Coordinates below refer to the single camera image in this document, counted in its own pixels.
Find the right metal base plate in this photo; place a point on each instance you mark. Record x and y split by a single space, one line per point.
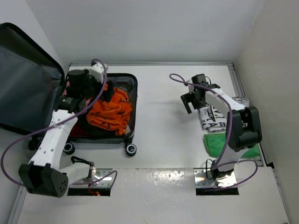
203 180

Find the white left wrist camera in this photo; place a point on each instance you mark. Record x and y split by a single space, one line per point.
97 71

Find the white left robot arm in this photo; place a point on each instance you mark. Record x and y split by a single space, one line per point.
42 175

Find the black white kids suitcase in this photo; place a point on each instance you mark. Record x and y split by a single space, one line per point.
30 83

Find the newspaper print cloth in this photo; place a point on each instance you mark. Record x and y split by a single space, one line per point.
211 118

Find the pink cosmetic case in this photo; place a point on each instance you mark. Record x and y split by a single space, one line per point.
89 104

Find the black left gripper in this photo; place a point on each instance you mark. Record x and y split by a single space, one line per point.
106 96

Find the metal base plate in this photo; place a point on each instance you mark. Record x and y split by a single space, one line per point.
103 178
203 180

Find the red garment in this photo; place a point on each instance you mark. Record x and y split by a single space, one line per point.
77 130

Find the green microfiber cloth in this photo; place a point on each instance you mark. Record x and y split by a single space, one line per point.
214 144

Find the black garment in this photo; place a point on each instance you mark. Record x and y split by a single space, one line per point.
88 130

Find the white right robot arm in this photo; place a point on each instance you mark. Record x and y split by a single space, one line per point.
243 129

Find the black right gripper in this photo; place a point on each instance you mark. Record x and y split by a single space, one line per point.
188 98

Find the orange patterned towel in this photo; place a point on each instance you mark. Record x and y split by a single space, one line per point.
113 115

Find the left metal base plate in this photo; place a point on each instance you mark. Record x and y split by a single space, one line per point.
103 178

